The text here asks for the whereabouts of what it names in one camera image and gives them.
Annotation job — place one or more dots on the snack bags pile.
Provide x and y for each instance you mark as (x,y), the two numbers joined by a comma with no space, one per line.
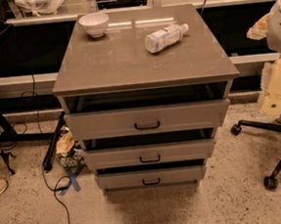
(68,150)

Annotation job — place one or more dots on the grey drawer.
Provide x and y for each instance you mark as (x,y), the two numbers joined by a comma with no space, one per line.
(151,178)
(145,154)
(147,120)

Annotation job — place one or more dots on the blue tape cross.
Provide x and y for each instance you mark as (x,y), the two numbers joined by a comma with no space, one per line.
(72,174)

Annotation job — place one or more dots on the grey drawer cabinet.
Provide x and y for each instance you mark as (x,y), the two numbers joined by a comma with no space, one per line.
(116,72)

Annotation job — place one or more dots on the white ceramic bowl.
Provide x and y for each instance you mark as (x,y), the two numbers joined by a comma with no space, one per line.
(94,24)

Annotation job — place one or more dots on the white plastic bag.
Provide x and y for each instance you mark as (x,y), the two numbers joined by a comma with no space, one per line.
(39,7)

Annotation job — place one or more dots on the black power strip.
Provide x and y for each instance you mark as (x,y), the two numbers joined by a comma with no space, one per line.
(47,162)

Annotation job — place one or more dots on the black office chair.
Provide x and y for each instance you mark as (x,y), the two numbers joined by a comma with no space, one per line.
(269,182)

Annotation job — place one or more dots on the white plastic bottle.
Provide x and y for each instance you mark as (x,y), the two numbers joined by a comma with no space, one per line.
(165,37)

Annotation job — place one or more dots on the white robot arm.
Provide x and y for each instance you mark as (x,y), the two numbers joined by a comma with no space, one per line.
(269,27)

